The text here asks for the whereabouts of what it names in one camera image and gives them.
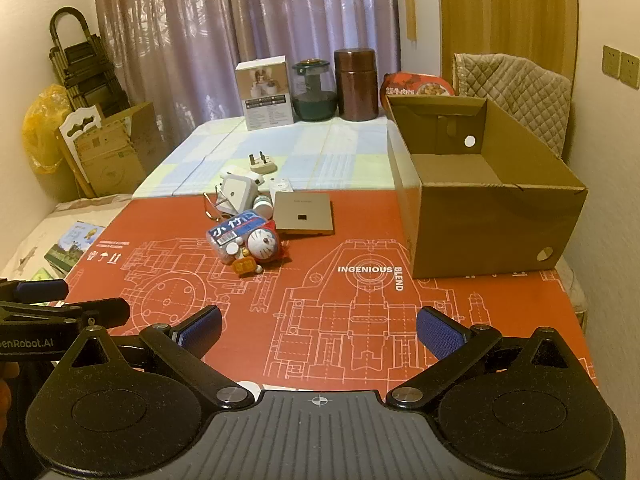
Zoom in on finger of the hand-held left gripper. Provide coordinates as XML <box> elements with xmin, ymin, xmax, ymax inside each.
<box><xmin>0</xmin><ymin>297</ymin><xmax>131</xmax><ymax>333</ymax></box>
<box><xmin>0</xmin><ymin>279</ymin><xmax>69</xmax><ymax>304</ymax></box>

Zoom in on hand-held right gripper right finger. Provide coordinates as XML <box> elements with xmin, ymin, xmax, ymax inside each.
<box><xmin>386</xmin><ymin>306</ymin><xmax>578</xmax><ymax>409</ymax></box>

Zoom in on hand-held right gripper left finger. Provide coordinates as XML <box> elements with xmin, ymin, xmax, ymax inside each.
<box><xmin>64</xmin><ymin>305</ymin><xmax>256</xmax><ymax>411</ymax></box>

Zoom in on cardboard box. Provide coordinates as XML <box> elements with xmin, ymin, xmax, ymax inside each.
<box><xmin>386</xmin><ymin>96</ymin><xmax>589</xmax><ymax>280</ymax></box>

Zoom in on white square charger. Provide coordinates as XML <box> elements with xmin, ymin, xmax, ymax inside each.
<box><xmin>221</xmin><ymin>172</ymin><xmax>256</xmax><ymax>214</ymax></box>

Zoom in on white power adapter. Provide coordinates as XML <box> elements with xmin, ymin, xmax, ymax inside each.
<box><xmin>219</xmin><ymin>162</ymin><xmax>264</xmax><ymax>183</ymax></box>

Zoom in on white plug adapter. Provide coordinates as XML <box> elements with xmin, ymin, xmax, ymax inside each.
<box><xmin>248</xmin><ymin>153</ymin><xmax>278</xmax><ymax>175</ymax></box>

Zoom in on beige printed bedsheet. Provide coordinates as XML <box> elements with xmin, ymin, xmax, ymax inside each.
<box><xmin>0</xmin><ymin>195</ymin><xmax>137</xmax><ymax>282</ymax></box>

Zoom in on red printed board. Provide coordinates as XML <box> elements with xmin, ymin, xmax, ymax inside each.
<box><xmin>50</xmin><ymin>190</ymin><xmax>601</xmax><ymax>397</ymax></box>

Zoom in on blue candy container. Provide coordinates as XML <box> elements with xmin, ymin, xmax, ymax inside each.
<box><xmin>206</xmin><ymin>211</ymin><xmax>269</xmax><ymax>266</ymax></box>

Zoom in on blue cat figure toy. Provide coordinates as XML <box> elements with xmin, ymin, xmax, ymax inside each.
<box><xmin>232</xmin><ymin>220</ymin><xmax>291</xmax><ymax>277</ymax></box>

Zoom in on gold hair clip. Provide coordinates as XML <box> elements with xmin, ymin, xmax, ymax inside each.
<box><xmin>203</xmin><ymin>187</ymin><xmax>227</xmax><ymax>224</ymax></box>

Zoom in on flattened cardboard boxes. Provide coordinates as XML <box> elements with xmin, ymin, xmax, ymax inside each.
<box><xmin>75</xmin><ymin>102</ymin><xmax>162</xmax><ymax>197</ymax></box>

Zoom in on flat gold box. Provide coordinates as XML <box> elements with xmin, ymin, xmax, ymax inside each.
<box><xmin>272</xmin><ymin>191</ymin><xmax>335</xmax><ymax>237</ymax></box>

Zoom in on yellow plastic bag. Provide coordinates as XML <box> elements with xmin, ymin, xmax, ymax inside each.
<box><xmin>22</xmin><ymin>85</ymin><xmax>72</xmax><ymax>176</ymax></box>

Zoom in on white carved wooden board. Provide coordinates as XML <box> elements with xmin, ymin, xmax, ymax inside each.
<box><xmin>57</xmin><ymin>106</ymin><xmax>108</xmax><ymax>200</ymax></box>

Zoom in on checkered cloth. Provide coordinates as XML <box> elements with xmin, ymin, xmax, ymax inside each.
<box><xmin>132</xmin><ymin>116</ymin><xmax>401</xmax><ymax>199</ymax></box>

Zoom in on black folding step ladder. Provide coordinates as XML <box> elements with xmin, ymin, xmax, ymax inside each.
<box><xmin>48</xmin><ymin>7</ymin><xmax>134</xmax><ymax>117</ymax></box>

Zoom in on red instant food bowl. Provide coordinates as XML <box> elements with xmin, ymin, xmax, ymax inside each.
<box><xmin>382</xmin><ymin>72</ymin><xmax>457</xmax><ymax>109</ymax></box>

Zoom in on white product box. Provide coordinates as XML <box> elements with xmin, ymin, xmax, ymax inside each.
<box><xmin>235</xmin><ymin>57</ymin><xmax>295</xmax><ymax>131</ymax></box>

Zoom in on beige quilted cover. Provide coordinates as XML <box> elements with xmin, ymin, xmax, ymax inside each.
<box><xmin>452</xmin><ymin>52</ymin><xmax>572</xmax><ymax>161</ymax></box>

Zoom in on green glass jar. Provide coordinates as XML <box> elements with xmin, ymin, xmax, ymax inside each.
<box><xmin>292</xmin><ymin>59</ymin><xmax>339</xmax><ymax>122</ymax></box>

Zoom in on brown metal canister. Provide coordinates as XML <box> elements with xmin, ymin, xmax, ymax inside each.
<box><xmin>333</xmin><ymin>48</ymin><xmax>380</xmax><ymax>122</ymax></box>

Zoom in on purple curtain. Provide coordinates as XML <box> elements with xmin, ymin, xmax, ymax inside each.
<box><xmin>92</xmin><ymin>0</ymin><xmax>397</xmax><ymax>128</ymax></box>

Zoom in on wooden door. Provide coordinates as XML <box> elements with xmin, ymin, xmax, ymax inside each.
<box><xmin>437</xmin><ymin>0</ymin><xmax>581</xmax><ymax>82</ymax></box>

